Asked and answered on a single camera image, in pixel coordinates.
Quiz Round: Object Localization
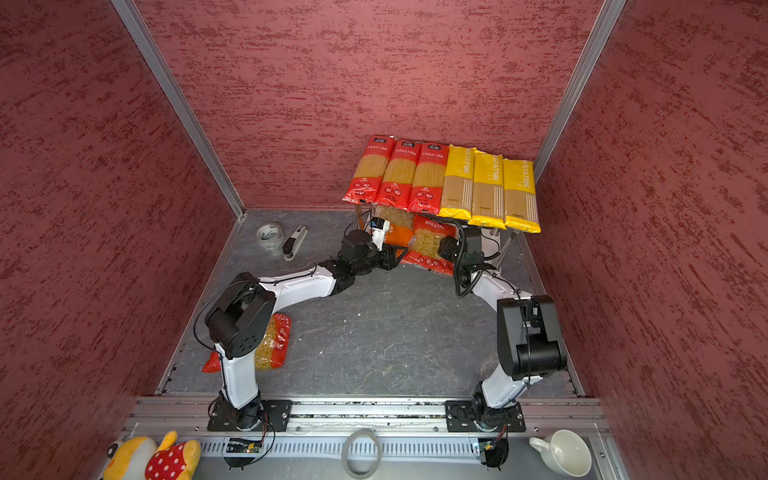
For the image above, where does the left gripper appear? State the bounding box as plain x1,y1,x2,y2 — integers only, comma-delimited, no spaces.
354,241,408,275

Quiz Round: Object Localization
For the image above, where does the red fusilli bag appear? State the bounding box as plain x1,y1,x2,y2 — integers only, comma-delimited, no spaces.
200,311,293,374
402,216,457,275

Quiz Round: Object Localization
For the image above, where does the orange macaroni bag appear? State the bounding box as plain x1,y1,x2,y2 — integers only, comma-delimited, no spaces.
372,205,414,248

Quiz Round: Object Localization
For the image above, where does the yellow spaghetti bag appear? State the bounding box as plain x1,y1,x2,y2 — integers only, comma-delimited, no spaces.
503,158,541,234
469,150,506,229

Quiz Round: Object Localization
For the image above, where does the yellow spaghetti bag crosswise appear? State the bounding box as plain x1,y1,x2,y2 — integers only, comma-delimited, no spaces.
438,145,476,221

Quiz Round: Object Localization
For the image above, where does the red spaghetti bag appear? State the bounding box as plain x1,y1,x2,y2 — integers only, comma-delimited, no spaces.
407,143,449,215
375,139,422,211
342,136,396,205

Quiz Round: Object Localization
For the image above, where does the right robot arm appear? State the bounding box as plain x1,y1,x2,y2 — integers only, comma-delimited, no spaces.
438,221,568,435

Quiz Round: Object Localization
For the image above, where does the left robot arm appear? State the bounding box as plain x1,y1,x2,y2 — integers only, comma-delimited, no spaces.
204,230,408,432

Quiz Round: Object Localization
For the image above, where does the white two-tier shelf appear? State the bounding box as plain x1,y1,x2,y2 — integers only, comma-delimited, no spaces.
354,204,517,273

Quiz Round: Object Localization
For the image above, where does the black white stapler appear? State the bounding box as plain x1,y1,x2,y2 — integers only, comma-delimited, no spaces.
282,225,308,261

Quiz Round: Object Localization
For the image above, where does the clear packing tape roll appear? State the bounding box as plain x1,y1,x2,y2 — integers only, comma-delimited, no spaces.
256,222,285,250

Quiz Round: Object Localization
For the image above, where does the white ceramic cup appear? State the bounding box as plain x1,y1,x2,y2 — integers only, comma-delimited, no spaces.
528,430,593,478

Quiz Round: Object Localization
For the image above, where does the yellow plush toy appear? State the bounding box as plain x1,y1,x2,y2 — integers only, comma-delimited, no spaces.
98,431,202,480

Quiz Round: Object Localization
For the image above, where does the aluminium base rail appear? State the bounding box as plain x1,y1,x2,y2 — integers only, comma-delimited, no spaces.
119,396,612,462

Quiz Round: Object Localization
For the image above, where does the grey ring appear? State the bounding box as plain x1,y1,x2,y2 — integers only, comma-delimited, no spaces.
341,428,383,480

